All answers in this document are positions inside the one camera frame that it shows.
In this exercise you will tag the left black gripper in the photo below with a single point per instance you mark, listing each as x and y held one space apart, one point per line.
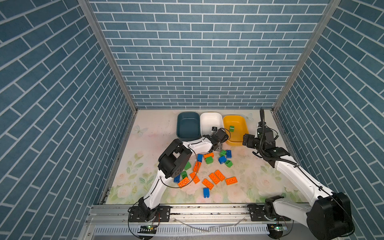
218 145

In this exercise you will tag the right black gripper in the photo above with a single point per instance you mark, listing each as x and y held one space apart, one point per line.
251 138

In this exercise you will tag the green lego small top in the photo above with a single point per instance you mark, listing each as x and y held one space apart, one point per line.
223 153

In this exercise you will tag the green lego small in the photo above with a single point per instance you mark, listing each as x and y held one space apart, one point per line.
184 175
223 153

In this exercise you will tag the blue lego long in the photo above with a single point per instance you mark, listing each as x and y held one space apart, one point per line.
222 160
177 179

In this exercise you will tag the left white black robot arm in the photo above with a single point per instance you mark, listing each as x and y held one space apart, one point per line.
171 164

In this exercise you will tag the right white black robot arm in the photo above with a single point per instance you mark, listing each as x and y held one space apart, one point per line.
326 214

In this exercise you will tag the yellow plastic bin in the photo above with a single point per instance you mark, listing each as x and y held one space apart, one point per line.
236 138

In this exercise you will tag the white plastic bin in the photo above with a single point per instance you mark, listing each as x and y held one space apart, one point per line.
210 120

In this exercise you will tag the dark teal plastic bin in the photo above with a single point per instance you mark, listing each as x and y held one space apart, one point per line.
188 126

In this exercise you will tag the green lego small lower-left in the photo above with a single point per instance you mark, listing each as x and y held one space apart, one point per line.
184 175

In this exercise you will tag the blue lego bottom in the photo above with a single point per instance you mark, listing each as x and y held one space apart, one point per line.
206 192

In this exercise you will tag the right green circuit board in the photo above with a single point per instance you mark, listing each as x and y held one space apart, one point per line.
276 231

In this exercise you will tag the green circuit board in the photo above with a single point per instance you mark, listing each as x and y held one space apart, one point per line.
276 231
151 230

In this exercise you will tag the left green circuit board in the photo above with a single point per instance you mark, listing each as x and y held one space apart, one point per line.
151 230

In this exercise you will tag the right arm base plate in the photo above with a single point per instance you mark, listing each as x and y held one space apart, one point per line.
257 214

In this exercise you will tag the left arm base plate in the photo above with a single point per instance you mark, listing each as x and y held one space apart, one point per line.
140 215

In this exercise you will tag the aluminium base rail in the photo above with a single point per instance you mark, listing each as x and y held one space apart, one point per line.
180 213

